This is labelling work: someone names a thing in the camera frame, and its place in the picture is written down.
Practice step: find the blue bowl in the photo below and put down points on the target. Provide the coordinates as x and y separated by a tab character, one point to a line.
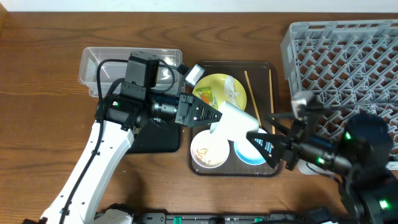
247	153

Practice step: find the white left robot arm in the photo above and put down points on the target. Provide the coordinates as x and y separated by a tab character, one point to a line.
132	102

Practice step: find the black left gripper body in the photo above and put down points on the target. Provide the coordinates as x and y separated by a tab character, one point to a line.
183	109

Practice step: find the white cup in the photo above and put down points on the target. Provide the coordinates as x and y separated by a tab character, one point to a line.
234	123

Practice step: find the pink bowl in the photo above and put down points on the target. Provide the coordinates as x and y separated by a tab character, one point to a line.
205	139

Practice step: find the white tissue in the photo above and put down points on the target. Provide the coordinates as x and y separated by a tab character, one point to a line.
229	90

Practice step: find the green orange snack wrapper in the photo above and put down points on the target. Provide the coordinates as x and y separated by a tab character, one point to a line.
206	95

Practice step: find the clear plastic bin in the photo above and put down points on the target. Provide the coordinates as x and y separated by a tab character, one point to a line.
110	71

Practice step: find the yellow plate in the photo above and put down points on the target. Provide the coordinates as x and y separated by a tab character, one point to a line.
216	83

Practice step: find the black waste tray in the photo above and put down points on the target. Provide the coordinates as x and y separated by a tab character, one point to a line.
155	138

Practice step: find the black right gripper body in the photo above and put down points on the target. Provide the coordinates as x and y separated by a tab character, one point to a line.
289	149

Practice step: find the wooden chopstick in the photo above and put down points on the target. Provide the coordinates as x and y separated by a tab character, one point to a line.
271	97
253	98

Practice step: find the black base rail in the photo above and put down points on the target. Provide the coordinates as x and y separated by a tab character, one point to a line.
162	218

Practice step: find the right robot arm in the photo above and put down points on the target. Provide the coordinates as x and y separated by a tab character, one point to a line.
368	189

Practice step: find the grey dishwasher rack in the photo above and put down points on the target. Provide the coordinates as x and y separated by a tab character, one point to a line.
351	66

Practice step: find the spilled rice and food scraps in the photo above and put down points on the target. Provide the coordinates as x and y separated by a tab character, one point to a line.
209	157

